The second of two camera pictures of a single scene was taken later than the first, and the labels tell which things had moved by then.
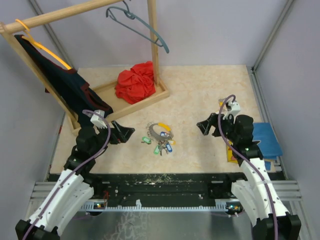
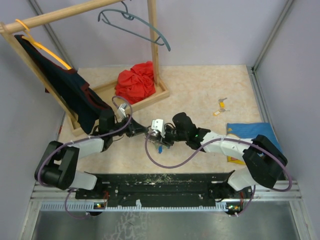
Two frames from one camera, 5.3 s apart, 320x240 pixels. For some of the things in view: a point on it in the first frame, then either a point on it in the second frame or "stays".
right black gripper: x=205 y=126 -> x=166 y=139
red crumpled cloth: x=136 y=83 stays
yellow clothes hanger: x=39 y=45 stays
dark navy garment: x=83 y=103 stays
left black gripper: x=125 y=133 -> x=139 y=129
